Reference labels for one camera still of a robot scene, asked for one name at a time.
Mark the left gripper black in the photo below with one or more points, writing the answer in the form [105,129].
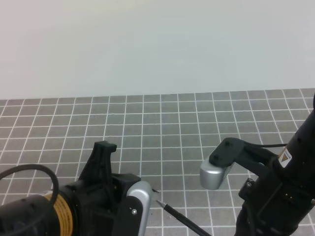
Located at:
[101,192]

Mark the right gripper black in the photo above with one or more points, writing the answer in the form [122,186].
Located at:
[274,204]

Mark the black pen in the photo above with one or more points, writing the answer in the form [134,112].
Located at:
[183,219]

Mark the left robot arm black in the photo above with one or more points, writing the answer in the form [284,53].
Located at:
[31,216]

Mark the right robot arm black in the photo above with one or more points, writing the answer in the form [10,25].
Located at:
[298,157]

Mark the grey grid tablecloth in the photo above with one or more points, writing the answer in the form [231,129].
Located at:
[162,138]

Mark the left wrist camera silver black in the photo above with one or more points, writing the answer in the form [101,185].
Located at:
[134,211]

